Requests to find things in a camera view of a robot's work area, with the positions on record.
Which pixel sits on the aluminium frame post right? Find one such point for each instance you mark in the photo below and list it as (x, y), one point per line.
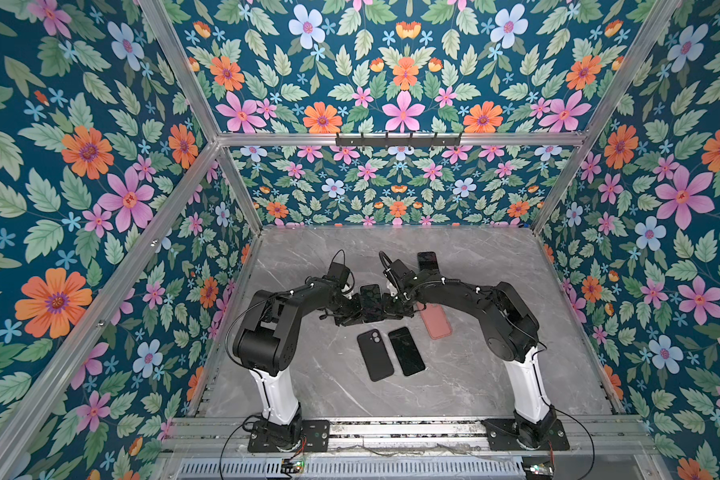
(658, 19)

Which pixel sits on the blue edged smartphone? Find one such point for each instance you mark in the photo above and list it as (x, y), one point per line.
(427, 261)

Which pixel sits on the aluminium front rail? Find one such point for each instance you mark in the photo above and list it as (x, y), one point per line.
(599, 434)

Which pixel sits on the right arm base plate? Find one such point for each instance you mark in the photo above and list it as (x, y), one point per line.
(527, 435)

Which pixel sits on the white vented cable duct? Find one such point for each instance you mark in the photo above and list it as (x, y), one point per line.
(350, 468)

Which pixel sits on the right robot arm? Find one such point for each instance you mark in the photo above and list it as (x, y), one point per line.
(509, 327)

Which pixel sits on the black smartphone face up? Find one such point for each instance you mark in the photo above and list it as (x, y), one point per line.
(407, 352)

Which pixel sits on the aluminium frame post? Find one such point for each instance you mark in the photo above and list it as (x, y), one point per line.
(658, 19)
(45, 393)

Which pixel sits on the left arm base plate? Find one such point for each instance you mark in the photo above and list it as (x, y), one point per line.
(300, 436)

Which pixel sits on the pink phone case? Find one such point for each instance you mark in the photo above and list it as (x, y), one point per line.
(435, 321)

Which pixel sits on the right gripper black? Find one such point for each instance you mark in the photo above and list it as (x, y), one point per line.
(390, 315)

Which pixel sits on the purple edged smartphone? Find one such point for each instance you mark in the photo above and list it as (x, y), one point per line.
(371, 303)

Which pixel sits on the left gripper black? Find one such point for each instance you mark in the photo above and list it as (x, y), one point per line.
(358, 313)

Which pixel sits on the black phone case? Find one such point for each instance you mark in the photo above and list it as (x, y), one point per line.
(375, 355)

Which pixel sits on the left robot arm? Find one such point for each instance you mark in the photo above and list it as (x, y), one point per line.
(268, 337)

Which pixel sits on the metal hook rail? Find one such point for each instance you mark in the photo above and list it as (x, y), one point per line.
(385, 140)

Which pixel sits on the aluminium frame post left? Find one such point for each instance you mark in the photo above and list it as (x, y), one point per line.
(45, 393)

